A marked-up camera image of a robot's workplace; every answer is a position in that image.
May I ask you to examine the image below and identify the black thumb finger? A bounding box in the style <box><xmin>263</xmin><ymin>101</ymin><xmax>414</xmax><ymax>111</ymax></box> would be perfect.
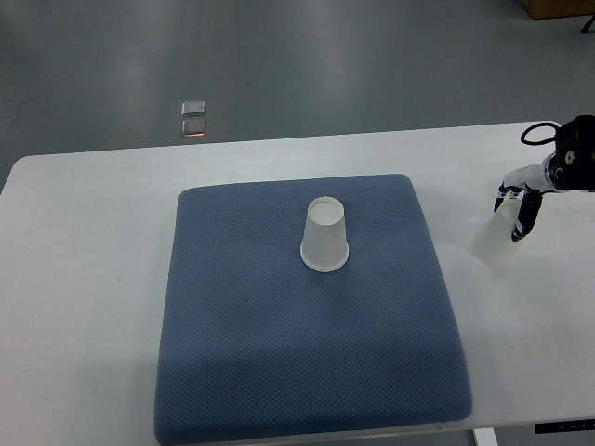
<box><xmin>511</xmin><ymin>190</ymin><xmax>543</xmax><ymax>242</ymax></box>

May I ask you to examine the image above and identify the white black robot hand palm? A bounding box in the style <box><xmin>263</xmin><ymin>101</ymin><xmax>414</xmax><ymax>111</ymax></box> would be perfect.
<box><xmin>501</xmin><ymin>156</ymin><xmax>558</xmax><ymax>193</ymax></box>

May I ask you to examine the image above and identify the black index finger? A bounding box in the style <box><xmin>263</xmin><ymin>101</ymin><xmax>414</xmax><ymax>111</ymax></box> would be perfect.
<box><xmin>493</xmin><ymin>187</ymin><xmax>508</xmax><ymax>212</ymax></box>

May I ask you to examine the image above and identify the white paper cup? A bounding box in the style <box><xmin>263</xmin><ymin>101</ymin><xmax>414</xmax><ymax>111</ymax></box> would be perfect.
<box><xmin>300</xmin><ymin>196</ymin><xmax>349</xmax><ymax>273</ymax></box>
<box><xmin>472</xmin><ymin>199</ymin><xmax>522</xmax><ymax>267</ymax></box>

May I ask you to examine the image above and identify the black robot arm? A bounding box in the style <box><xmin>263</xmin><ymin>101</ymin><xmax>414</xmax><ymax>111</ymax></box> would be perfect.
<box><xmin>494</xmin><ymin>115</ymin><xmax>594</xmax><ymax>243</ymax></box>

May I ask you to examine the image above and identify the black tripod leg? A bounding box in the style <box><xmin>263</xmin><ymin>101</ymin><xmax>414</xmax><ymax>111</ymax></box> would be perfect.
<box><xmin>581</xmin><ymin>15</ymin><xmax>595</xmax><ymax>33</ymax></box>

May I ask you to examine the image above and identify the wooden box corner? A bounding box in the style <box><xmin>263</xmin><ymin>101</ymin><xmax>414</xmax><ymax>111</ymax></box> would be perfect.
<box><xmin>520</xmin><ymin>0</ymin><xmax>594</xmax><ymax>20</ymax></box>

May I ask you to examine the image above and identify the white paper cup on cushion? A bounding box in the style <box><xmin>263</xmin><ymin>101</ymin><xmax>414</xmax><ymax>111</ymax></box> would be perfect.
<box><xmin>300</xmin><ymin>196</ymin><xmax>349</xmax><ymax>273</ymax></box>

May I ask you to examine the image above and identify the black desk control panel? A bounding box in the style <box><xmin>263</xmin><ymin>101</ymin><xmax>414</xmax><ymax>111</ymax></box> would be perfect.
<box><xmin>534</xmin><ymin>418</ymin><xmax>595</xmax><ymax>435</ymax></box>

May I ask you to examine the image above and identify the white table leg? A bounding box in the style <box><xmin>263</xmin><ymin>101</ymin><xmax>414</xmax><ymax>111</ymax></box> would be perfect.
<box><xmin>472</xmin><ymin>428</ymin><xmax>498</xmax><ymax>446</ymax></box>

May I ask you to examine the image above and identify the blue mesh cushion pad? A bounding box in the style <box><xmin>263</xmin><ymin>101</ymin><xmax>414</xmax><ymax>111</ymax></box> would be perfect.
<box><xmin>154</xmin><ymin>174</ymin><xmax>472</xmax><ymax>445</ymax></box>

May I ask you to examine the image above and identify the upper metal floor plate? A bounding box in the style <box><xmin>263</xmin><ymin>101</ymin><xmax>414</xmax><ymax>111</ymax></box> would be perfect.
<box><xmin>180</xmin><ymin>99</ymin><xmax>205</xmax><ymax>117</ymax></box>

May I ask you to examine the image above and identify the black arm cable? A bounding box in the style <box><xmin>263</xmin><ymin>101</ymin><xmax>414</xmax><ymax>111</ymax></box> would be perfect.
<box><xmin>519</xmin><ymin>121</ymin><xmax>564</xmax><ymax>147</ymax></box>

